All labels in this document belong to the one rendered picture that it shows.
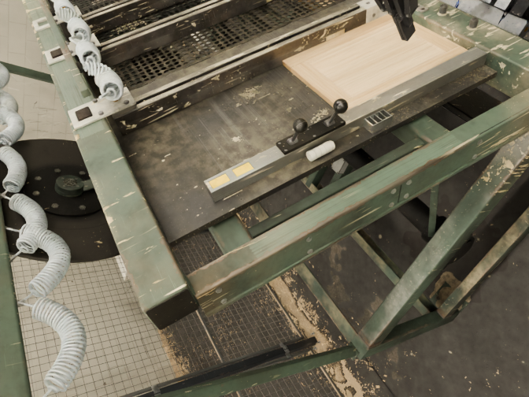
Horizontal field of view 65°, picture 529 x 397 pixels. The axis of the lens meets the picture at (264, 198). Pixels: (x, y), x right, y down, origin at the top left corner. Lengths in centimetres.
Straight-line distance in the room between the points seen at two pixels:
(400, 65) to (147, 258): 98
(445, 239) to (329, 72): 75
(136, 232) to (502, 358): 209
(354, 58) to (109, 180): 88
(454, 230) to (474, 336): 109
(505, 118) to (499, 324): 150
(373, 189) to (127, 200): 59
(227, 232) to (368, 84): 65
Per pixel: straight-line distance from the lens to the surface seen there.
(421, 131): 129
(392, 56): 150
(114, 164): 115
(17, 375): 128
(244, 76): 145
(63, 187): 185
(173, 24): 177
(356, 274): 302
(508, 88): 150
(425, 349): 283
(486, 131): 120
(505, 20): 169
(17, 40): 668
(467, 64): 145
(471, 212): 161
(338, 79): 139
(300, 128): 102
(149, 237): 95
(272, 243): 92
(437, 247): 169
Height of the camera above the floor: 222
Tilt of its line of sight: 37 degrees down
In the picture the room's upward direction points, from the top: 93 degrees counter-clockwise
